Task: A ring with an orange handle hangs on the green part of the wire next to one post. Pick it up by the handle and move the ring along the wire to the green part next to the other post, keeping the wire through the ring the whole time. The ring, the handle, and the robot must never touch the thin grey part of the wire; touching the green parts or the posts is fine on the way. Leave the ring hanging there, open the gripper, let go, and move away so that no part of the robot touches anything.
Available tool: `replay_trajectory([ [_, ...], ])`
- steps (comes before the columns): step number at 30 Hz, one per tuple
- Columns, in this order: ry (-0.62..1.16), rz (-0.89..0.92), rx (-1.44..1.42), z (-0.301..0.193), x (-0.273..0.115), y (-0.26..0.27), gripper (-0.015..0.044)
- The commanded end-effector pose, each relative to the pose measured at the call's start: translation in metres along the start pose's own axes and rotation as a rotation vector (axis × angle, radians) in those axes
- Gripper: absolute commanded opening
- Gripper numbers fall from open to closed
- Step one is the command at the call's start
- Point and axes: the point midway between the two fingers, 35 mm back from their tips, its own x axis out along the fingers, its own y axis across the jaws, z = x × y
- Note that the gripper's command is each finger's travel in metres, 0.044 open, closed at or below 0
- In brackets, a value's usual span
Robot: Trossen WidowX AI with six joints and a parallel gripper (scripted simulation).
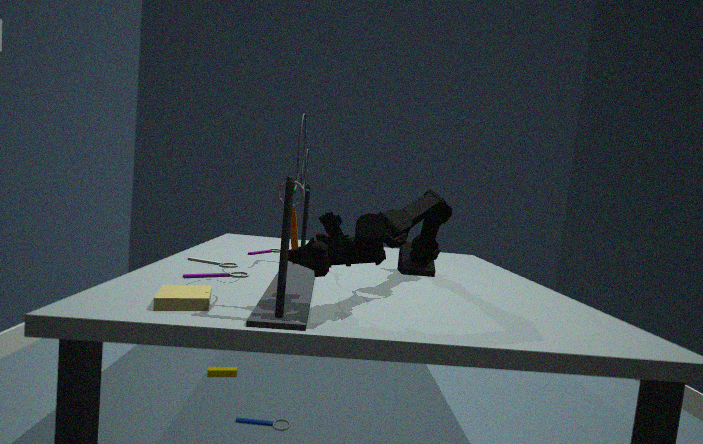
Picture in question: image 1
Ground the blue handle with grey loop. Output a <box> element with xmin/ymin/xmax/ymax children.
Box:
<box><xmin>236</xmin><ymin>417</ymin><xmax>290</xmax><ymax>431</ymax></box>

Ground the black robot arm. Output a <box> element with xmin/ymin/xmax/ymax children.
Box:
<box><xmin>319</xmin><ymin>189</ymin><xmax>452</xmax><ymax>268</ymax></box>

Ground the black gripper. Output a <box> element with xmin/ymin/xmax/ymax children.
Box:
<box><xmin>288</xmin><ymin>233</ymin><xmax>356</xmax><ymax>277</ymax></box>

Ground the yellow rectangular block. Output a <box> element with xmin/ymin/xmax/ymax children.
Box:
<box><xmin>207</xmin><ymin>367</ymin><xmax>238</xmax><ymax>377</ymax></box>
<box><xmin>154</xmin><ymin>285</ymin><xmax>212</xmax><ymax>311</ymax></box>

